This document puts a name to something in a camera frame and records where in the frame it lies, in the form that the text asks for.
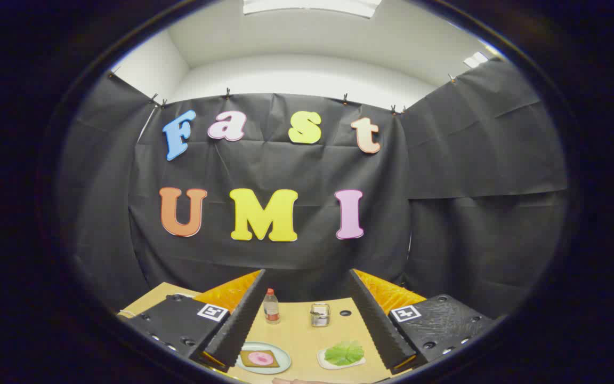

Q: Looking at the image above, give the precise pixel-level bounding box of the clear plastic bottle red cap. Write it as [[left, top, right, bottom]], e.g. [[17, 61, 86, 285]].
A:
[[263, 289, 281, 325]]

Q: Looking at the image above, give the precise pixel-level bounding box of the ceiling light panel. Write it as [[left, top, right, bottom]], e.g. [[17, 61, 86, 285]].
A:
[[243, 0, 382, 19], [463, 51, 490, 69]]

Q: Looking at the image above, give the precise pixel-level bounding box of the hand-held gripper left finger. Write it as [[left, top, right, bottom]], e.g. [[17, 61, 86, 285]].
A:
[[118, 268, 268, 373]]

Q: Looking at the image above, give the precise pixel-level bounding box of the toast slice under ham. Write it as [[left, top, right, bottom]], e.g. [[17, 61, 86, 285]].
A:
[[240, 350, 280, 369]]

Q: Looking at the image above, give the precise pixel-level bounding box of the green lettuce leaf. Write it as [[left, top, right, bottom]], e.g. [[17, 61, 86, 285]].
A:
[[324, 341, 365, 366]]

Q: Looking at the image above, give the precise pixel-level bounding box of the black backdrop cloth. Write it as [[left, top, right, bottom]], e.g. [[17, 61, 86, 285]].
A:
[[56, 56, 569, 315]]

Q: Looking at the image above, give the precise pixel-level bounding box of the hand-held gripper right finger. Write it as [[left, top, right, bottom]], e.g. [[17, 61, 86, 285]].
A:
[[348, 268, 499, 374]]

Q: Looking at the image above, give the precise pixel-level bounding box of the white square plate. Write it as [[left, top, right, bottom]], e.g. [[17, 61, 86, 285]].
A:
[[317, 346, 366, 371]]

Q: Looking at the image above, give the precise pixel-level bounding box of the pale green round plate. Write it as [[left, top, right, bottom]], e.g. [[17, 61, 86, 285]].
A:
[[235, 342, 292, 375]]

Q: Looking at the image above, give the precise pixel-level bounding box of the metal wire basket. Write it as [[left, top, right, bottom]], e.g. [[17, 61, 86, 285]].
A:
[[310, 303, 331, 327]]

